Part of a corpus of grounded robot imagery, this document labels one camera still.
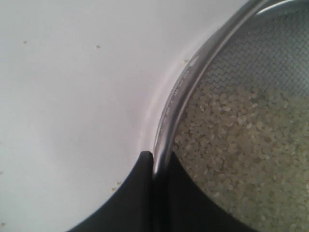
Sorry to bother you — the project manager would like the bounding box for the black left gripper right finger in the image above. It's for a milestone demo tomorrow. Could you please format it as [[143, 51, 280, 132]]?
[[152, 153, 253, 232]]

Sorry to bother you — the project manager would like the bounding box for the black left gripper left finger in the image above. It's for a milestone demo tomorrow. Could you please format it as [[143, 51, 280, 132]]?
[[70, 151, 153, 232]]

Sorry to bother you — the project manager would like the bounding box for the yellow grain powder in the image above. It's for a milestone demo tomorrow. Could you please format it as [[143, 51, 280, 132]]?
[[173, 87, 309, 232]]

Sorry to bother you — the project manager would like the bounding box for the round steel mesh sieve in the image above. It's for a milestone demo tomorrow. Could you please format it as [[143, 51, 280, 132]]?
[[152, 0, 309, 232]]

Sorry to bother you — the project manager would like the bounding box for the white rectangular tray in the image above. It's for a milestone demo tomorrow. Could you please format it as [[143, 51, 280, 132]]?
[[137, 55, 194, 155]]

